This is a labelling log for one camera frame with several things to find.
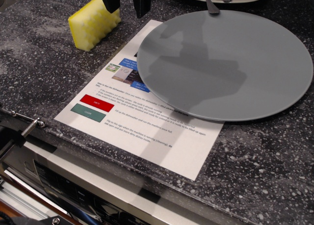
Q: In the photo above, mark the yellow sponge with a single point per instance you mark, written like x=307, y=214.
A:
x=91, y=24

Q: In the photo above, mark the grey round plate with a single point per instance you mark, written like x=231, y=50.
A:
x=234, y=66

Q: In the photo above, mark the laminated dishwasher instruction sheet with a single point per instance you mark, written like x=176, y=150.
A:
x=117, y=108

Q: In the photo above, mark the metal clamp with spring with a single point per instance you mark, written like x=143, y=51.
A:
x=9, y=138

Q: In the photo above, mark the stainless steel dishwasher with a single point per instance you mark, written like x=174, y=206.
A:
x=99, y=190

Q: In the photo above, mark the metal spoon handle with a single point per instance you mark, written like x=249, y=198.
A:
x=212, y=9

